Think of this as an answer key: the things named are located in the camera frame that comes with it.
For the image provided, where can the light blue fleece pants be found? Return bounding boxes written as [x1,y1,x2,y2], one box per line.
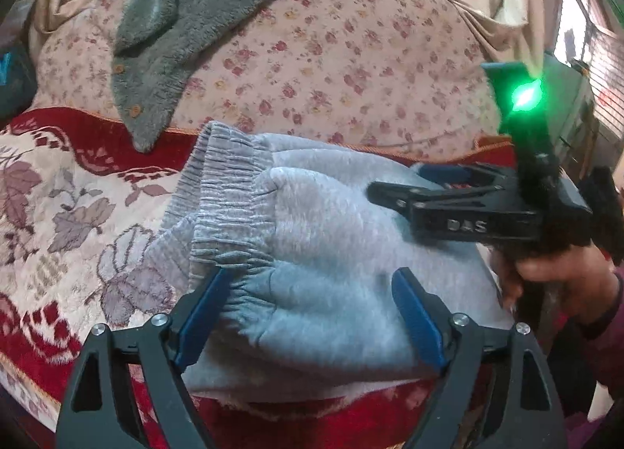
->
[144,121,512,401]

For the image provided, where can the grey fuzzy buttoned cardigan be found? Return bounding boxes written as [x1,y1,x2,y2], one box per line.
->
[111,0,271,153]

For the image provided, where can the blue plastic bag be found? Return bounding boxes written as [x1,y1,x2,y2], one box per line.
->
[0,43,37,125]

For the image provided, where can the magenta right sleeve forearm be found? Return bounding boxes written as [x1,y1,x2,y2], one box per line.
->
[565,273,623,448]

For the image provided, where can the pink floral bed sheet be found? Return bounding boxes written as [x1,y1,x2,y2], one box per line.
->
[30,0,503,160]

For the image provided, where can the person's right hand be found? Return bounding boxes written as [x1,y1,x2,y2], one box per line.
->
[490,245,621,324]

